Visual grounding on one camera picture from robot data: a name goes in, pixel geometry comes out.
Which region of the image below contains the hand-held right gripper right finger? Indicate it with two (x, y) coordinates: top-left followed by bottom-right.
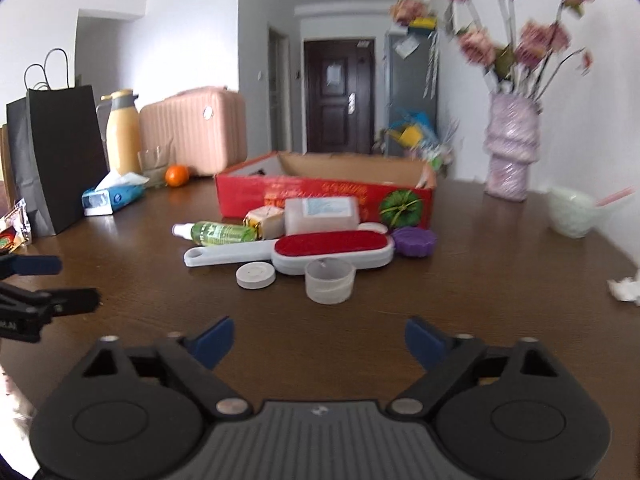
(387, 316), (561, 421)

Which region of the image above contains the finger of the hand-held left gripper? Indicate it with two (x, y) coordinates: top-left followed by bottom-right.
(0, 282), (102, 318)
(0, 254), (64, 278)

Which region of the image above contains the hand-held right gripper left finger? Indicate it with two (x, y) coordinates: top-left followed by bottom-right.
(82, 316), (253, 421)

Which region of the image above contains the white round cap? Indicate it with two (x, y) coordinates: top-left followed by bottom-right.
(236, 261), (276, 290)

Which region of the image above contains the purple scalloped round container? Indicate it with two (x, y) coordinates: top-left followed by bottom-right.
(391, 227), (437, 259)

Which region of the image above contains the green spray bottle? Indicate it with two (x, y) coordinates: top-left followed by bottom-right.
(172, 220), (258, 248)

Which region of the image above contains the red white lint brush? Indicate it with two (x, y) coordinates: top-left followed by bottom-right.
(183, 230), (396, 276)

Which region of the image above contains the translucent plastic jar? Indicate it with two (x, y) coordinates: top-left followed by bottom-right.
(283, 196), (362, 237)

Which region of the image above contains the red cardboard box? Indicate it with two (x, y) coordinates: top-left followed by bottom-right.
(215, 151), (438, 232)

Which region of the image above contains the red snack packet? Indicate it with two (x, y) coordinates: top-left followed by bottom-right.
(0, 227), (34, 256)

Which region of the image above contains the silver snack packet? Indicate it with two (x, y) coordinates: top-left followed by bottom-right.
(0, 198), (27, 231)

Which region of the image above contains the brown paper bag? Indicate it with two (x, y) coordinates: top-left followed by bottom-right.
(0, 122), (19, 211)

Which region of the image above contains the black paper bag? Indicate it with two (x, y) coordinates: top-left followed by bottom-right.
(6, 48), (110, 237)

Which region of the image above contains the blue tissue pack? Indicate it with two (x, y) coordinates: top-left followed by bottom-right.
(81, 170), (150, 217)

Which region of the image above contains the white yellow cube box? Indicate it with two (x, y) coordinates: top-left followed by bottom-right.
(243, 206), (287, 240)

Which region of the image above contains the yellow thermos jug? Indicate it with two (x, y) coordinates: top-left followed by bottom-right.
(96, 89), (144, 177)

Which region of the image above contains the clear glass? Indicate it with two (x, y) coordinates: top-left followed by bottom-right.
(137, 145), (176, 190)

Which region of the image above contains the orange fruit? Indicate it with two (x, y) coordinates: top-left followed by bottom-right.
(165, 164), (191, 188)

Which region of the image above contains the pale green bowl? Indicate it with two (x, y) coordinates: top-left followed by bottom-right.
(546, 186), (609, 240)

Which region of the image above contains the crumpled white tissue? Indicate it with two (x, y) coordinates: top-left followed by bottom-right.
(607, 269), (640, 307)

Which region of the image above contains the holder of colourful craft supplies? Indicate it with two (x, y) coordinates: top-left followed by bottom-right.
(377, 109), (458, 176)

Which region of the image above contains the cream coloured appliance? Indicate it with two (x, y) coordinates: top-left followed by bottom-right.
(139, 86), (248, 177)

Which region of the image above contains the lilac textured vase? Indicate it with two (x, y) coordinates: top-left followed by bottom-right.
(482, 93), (544, 203)

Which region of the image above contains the pink spoon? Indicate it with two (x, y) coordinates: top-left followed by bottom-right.
(594, 187), (636, 208)

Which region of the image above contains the dark wooden door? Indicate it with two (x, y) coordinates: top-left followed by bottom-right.
(303, 37), (377, 156)

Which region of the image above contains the grey refrigerator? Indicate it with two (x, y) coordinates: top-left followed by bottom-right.
(385, 30), (440, 159)

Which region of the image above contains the bunch of dried pink roses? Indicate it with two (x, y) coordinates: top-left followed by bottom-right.
(390, 0), (599, 106)

